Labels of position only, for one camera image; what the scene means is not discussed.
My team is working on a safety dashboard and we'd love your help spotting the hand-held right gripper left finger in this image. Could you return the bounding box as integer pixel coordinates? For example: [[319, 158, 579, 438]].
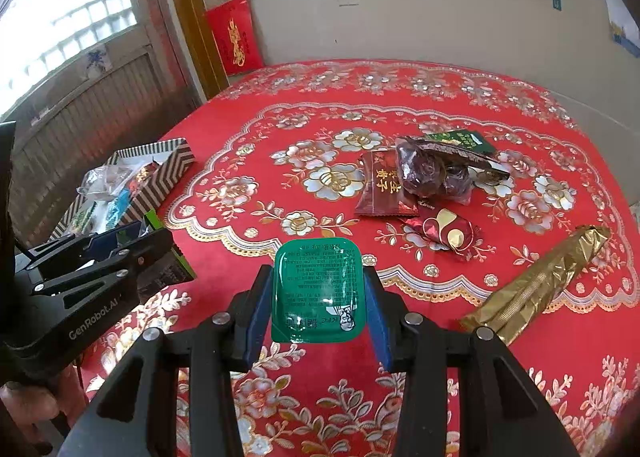
[[57, 264, 276, 457]]

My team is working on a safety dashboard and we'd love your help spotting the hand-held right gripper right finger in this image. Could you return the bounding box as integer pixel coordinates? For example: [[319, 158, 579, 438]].
[[362, 266, 585, 457]]

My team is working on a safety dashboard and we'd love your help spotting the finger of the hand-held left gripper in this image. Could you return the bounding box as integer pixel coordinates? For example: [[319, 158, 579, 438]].
[[24, 220, 147, 272], [31, 228, 174, 299]]

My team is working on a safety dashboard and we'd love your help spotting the green sauce cup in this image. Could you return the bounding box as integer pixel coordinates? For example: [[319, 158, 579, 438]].
[[271, 238, 367, 344]]

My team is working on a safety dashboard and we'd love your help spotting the striped cardboard box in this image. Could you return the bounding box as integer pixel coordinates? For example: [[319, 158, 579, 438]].
[[49, 137, 196, 240]]

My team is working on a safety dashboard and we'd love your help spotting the long gold foil packet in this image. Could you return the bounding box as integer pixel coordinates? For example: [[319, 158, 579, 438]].
[[459, 224, 612, 345]]

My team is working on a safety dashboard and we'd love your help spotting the long dark brown packet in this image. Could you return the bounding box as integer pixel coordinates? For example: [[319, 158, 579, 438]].
[[405, 136, 512, 182]]

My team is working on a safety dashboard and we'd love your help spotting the dark green snack packet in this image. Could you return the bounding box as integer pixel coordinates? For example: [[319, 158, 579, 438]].
[[424, 129, 498, 158]]

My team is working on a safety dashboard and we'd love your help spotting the person's left hand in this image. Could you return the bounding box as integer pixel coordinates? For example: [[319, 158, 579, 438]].
[[0, 364, 90, 444]]

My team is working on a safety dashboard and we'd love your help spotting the teal snack packet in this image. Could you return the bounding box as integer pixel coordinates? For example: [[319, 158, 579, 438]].
[[102, 188, 135, 230]]

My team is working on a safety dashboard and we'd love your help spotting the red round candy wrapper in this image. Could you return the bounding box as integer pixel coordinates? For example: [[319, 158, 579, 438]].
[[400, 207, 483, 263]]

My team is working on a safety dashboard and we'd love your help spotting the red floral tablecloth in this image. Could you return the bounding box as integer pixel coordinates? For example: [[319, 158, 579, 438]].
[[75, 59, 640, 457]]

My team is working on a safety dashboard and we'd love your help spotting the wooden slatted panel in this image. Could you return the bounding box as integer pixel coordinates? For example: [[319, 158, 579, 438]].
[[7, 44, 201, 235]]

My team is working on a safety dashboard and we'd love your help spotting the clear bag of dates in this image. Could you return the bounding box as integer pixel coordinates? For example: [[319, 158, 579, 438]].
[[395, 136, 475, 205]]

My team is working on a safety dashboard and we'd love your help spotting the blue snowflake sticker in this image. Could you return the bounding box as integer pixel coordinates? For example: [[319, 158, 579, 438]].
[[82, 48, 113, 75]]

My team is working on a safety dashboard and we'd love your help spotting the glass block window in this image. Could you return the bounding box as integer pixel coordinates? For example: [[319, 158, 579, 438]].
[[0, 0, 140, 110]]

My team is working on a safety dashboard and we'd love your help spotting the wooden door frame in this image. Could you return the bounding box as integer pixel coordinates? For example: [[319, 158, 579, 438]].
[[159, 0, 231, 105]]

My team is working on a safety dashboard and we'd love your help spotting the red wall poster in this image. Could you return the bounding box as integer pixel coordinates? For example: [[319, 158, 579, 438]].
[[205, 0, 265, 76]]

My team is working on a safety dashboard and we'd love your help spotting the wall calendar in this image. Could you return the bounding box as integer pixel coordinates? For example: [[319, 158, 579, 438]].
[[597, 0, 640, 60]]

